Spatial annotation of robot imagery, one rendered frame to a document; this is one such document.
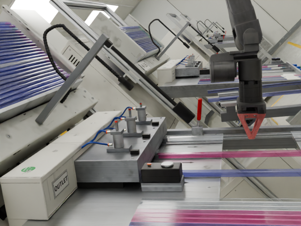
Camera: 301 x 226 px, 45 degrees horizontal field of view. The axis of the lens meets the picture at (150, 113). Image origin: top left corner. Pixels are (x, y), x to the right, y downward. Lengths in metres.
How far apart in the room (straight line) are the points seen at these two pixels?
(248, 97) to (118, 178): 0.39
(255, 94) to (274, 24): 7.56
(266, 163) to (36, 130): 1.33
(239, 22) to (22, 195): 0.62
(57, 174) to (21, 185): 0.07
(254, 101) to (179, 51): 4.49
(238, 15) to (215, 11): 7.49
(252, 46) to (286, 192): 1.19
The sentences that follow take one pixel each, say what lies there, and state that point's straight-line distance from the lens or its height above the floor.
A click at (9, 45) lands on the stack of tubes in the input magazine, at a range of 1.03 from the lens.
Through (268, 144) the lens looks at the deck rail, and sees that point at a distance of 1.07.
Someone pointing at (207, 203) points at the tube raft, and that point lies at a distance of 0.64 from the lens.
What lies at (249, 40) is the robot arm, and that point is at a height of 1.11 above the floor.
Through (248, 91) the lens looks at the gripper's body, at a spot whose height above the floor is 1.03.
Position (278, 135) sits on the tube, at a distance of 0.98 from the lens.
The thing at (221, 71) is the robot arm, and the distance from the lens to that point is 0.91.
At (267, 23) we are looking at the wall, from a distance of 8.46.
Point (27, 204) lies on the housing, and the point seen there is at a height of 1.22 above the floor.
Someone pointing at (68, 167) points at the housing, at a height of 1.22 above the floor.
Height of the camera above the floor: 1.17
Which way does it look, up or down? level
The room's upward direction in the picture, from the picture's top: 48 degrees counter-clockwise
